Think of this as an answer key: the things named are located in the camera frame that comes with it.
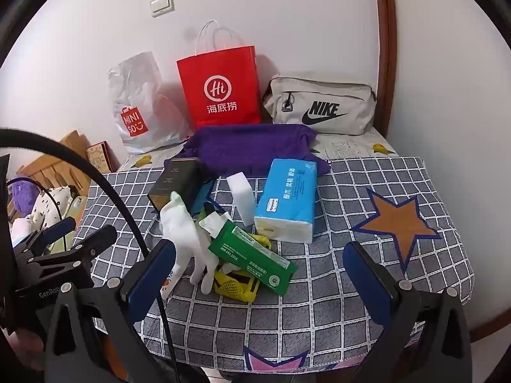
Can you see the patterned cardboard box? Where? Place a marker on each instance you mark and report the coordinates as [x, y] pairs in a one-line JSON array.
[[98, 155]]

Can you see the purple plush toy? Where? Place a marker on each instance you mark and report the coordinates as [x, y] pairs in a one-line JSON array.
[[22, 195]]

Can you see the white packet with orange fruit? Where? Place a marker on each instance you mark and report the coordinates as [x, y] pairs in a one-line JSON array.
[[169, 283]]

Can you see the dark green tissue packet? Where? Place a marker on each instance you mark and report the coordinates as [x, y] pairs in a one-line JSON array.
[[255, 259]]

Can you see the red paper bag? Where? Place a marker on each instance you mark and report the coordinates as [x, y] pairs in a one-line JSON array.
[[219, 68]]

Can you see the white wall switch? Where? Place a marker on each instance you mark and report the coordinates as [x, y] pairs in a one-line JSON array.
[[161, 4]]

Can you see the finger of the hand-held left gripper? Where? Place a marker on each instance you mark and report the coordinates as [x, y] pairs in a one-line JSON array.
[[92, 245], [60, 230]]

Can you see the white plastic shopping bag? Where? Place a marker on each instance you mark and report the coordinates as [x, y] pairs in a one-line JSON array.
[[139, 87]]

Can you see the yellow mesh pouch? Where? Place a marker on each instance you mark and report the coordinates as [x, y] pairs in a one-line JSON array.
[[233, 287]]

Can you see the blue tissue pack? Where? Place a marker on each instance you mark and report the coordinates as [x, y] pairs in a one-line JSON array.
[[285, 195]]

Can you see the brown wooden door frame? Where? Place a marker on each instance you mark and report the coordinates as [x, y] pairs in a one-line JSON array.
[[385, 48]]

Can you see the white plastic bag packet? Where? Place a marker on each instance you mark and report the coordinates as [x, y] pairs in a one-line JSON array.
[[179, 227]]

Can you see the white sponge block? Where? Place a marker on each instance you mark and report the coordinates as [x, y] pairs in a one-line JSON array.
[[241, 195]]

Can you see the purple towel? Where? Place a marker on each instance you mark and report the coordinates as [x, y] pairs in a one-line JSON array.
[[247, 147]]

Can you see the grey checked star blanket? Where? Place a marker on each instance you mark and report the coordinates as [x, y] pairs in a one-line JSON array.
[[339, 191]]

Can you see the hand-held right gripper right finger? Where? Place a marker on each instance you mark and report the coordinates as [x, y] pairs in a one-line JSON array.
[[359, 275]]

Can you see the white dotted cloth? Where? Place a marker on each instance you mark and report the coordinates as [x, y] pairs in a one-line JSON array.
[[50, 203]]

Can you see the person's left hand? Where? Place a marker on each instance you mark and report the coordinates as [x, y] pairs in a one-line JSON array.
[[22, 353]]

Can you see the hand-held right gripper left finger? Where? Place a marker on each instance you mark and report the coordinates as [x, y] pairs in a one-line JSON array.
[[153, 275]]

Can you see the beige waist bag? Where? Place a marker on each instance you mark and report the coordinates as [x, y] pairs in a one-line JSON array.
[[339, 95]]

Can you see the wooden rack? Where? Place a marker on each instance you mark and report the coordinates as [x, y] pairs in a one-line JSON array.
[[52, 171]]

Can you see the light wooden box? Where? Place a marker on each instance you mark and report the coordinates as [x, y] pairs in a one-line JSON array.
[[74, 143]]

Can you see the dark green tin box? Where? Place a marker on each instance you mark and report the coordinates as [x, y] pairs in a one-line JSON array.
[[171, 183]]

